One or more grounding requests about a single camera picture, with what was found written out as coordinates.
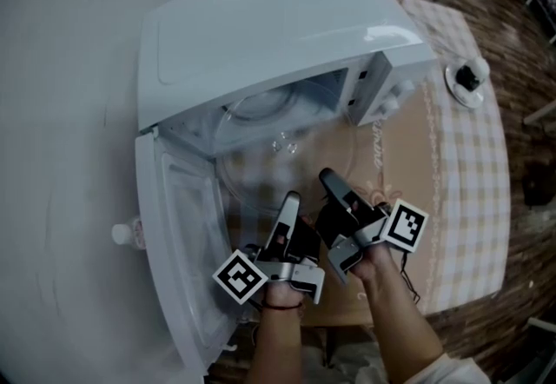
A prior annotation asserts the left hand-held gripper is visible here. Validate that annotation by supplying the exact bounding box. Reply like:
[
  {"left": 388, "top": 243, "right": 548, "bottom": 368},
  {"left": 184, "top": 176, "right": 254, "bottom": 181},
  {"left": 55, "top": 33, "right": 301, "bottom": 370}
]
[{"left": 212, "top": 191, "right": 327, "bottom": 306}]

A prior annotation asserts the red string bracelet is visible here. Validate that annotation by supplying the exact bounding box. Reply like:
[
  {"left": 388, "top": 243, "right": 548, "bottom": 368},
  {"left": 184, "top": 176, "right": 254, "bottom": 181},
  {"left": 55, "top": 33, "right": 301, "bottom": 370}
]
[{"left": 261, "top": 301, "right": 306, "bottom": 313}]

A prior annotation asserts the brown cardboard box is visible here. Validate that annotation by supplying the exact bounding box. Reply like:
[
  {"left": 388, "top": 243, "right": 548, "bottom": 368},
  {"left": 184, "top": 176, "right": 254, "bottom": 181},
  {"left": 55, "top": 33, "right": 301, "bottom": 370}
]
[{"left": 520, "top": 164, "right": 556, "bottom": 207}]

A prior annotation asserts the table with checked cloth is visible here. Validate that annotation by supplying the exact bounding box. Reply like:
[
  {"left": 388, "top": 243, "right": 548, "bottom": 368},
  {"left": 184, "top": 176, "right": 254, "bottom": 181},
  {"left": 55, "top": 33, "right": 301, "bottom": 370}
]
[{"left": 525, "top": 0, "right": 556, "bottom": 45}]

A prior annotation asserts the white saucer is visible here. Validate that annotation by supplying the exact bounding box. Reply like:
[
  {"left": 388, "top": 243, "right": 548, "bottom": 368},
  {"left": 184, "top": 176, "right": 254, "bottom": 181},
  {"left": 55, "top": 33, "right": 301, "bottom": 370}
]
[{"left": 444, "top": 62, "right": 488, "bottom": 108}]

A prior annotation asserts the thin black cable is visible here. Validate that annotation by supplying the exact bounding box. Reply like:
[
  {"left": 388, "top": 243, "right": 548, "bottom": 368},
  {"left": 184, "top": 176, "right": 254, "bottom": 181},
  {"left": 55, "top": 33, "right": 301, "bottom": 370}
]
[{"left": 398, "top": 250, "right": 423, "bottom": 306}]

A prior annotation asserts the person's right forearm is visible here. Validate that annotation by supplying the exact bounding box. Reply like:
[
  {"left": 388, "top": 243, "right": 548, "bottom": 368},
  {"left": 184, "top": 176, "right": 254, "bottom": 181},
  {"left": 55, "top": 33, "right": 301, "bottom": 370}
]
[{"left": 350, "top": 242, "right": 445, "bottom": 384}]

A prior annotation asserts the clear plastic bottle pink label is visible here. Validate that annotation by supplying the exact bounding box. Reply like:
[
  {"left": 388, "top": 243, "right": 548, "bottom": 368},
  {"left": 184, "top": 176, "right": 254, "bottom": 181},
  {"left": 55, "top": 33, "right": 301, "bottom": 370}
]
[{"left": 111, "top": 218, "right": 147, "bottom": 250}]

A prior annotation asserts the person's left forearm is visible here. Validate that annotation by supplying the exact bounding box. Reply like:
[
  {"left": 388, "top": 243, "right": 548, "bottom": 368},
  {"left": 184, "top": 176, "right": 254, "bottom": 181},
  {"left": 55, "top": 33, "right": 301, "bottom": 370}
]
[{"left": 244, "top": 281, "right": 306, "bottom": 384}]

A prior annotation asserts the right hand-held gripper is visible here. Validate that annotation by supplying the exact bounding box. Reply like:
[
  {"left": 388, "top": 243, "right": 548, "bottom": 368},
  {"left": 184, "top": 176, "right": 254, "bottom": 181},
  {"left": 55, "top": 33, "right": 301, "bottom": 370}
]
[{"left": 314, "top": 168, "right": 430, "bottom": 286}]

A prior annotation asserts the white microwave oven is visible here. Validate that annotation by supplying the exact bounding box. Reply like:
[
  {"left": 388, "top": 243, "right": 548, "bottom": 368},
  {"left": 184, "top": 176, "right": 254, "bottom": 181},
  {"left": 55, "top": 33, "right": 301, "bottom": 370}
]
[{"left": 133, "top": 0, "right": 438, "bottom": 380}]

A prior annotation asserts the round glass turntable plate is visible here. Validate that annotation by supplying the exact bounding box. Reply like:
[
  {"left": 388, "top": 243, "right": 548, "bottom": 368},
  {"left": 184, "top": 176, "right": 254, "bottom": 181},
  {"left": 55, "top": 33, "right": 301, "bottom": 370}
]
[{"left": 215, "top": 84, "right": 362, "bottom": 219}]

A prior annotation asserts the beige checked tablecloth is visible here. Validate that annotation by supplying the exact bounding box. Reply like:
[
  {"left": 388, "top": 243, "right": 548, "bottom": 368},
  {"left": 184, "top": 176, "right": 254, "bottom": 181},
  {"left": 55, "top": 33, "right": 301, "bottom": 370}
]
[{"left": 225, "top": 0, "right": 512, "bottom": 328}]

